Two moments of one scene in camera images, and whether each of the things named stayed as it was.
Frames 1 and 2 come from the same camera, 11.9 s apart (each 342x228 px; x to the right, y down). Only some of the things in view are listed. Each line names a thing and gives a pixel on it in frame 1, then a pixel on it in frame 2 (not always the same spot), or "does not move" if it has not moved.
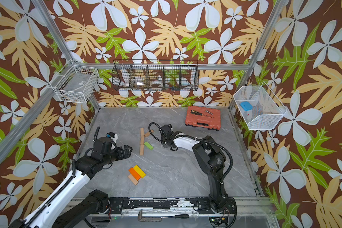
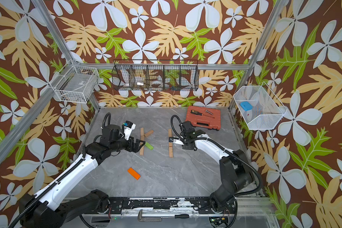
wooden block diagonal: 148,133 does not move
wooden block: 133,180 -> 170,151
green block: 148,145 does not move
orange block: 132,170 does not move
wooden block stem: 141,150 does not move
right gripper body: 164,142 -> 185,146
